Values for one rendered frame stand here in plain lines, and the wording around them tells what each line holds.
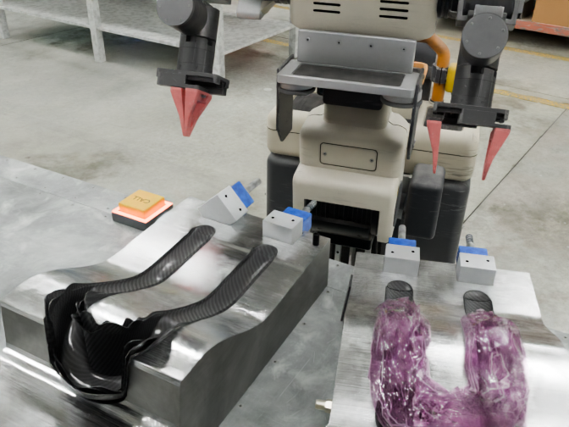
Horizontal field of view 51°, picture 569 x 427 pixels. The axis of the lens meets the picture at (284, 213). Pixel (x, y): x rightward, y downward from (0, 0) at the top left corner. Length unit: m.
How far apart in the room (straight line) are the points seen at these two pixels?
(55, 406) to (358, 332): 0.35
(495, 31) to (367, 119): 0.49
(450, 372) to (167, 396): 0.31
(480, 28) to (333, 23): 0.42
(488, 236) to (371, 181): 1.49
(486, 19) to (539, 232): 2.05
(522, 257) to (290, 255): 1.84
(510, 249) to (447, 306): 1.80
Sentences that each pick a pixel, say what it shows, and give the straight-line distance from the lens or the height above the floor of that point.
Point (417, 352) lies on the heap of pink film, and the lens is 0.72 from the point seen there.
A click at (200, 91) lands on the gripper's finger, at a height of 1.06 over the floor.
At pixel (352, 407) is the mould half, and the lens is 0.69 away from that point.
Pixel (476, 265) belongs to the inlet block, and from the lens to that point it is 0.91.
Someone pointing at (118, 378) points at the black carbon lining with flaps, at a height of 0.87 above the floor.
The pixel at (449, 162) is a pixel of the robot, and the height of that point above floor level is 0.74.
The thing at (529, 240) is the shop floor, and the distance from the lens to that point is 2.75.
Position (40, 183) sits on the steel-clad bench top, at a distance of 1.32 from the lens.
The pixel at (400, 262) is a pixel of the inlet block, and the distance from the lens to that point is 0.90.
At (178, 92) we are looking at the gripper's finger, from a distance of 0.97.
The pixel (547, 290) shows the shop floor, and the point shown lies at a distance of 2.48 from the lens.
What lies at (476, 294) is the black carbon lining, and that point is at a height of 0.85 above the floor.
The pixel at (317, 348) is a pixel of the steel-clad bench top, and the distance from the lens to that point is 0.85.
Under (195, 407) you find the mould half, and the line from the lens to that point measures 0.69.
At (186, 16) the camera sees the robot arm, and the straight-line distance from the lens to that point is 0.91.
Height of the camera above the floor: 1.39
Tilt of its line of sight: 31 degrees down
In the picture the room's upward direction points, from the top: 1 degrees clockwise
